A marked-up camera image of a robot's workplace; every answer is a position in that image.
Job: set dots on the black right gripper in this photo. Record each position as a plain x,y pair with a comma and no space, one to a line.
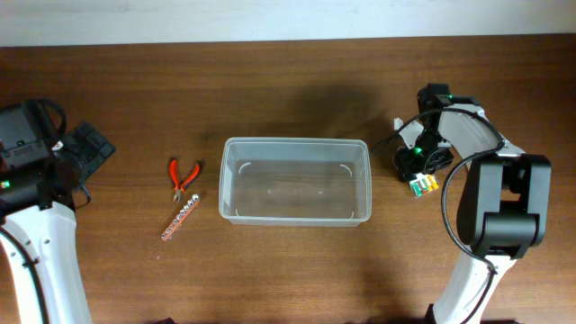
406,167

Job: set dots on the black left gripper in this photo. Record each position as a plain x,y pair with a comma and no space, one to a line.
93,144

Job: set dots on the clear case of screwdrivers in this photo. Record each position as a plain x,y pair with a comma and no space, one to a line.
423,184

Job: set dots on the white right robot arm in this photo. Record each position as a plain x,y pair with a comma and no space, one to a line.
494,196

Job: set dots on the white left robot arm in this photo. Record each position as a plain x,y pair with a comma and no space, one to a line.
43,164

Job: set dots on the clear plastic container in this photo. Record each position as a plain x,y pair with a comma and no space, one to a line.
308,182

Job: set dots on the orange handled cutting pliers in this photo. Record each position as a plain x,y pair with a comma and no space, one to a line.
182,183

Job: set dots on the orange socket bit rail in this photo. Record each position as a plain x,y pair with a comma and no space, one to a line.
179,219

